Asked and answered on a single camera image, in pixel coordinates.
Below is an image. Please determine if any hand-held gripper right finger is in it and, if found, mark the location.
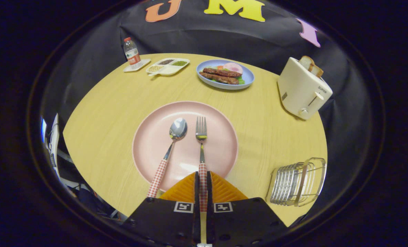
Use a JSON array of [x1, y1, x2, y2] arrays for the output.
[[207, 171, 288, 247]]

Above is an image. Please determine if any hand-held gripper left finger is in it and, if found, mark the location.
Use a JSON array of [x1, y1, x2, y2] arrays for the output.
[[123, 172, 200, 247]]

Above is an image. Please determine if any spoon with red checked handle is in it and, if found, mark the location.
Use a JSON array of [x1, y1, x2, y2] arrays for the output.
[[147, 118, 188, 198]]

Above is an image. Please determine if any fork with red checked handle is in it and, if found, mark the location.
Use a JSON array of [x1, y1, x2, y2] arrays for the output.
[[195, 116, 208, 212]]

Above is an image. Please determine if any pink plate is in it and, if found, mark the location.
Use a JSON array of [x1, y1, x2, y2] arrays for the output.
[[132, 101, 239, 192]]

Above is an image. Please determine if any green lettuce leaf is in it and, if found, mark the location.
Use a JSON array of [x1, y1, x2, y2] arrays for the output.
[[207, 66, 246, 85]]

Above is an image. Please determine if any white toaster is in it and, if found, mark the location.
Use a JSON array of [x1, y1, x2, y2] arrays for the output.
[[277, 57, 333, 120]]

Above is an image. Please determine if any brown grilled sausage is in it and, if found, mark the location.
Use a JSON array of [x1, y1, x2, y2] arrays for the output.
[[203, 68, 243, 78], [200, 72, 239, 85]]

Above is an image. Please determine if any blue plate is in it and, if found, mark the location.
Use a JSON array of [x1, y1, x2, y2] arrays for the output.
[[196, 60, 255, 90]]

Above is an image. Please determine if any white divided condiment dish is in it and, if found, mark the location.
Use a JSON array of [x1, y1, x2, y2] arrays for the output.
[[146, 58, 190, 76]]

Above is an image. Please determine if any pink ham slice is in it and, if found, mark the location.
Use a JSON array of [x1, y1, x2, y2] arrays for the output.
[[223, 62, 243, 74]]

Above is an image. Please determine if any white square coaster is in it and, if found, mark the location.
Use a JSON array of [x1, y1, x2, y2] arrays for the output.
[[123, 59, 151, 72]]

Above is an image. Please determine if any clear water bottle red cap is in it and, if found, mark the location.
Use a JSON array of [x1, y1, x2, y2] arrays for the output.
[[124, 37, 141, 69]]

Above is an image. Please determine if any toast slice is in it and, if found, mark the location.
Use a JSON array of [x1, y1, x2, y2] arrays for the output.
[[309, 64, 324, 78], [299, 56, 315, 71]]

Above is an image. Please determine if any clear wire cutlery rack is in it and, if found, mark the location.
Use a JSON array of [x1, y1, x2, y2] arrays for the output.
[[266, 157, 327, 207]]

